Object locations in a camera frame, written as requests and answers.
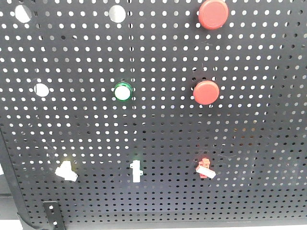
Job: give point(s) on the red toggle switch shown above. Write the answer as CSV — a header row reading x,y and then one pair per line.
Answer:
x,y
203,169

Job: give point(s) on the white toggle switch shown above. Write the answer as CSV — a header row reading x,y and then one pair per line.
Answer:
x,y
65,172
136,171

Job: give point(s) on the black perforated pegboard panel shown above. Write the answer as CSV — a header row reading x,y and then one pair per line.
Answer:
x,y
59,63

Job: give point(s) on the green ringed indicator light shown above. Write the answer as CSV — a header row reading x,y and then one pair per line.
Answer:
x,y
123,91

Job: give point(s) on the small red push button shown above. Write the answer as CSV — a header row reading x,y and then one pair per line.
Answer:
x,y
206,92

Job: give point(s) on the large red push button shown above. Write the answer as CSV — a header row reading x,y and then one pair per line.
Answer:
x,y
213,14

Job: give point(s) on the black pegboard mounting bracket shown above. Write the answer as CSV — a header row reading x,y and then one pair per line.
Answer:
x,y
53,214

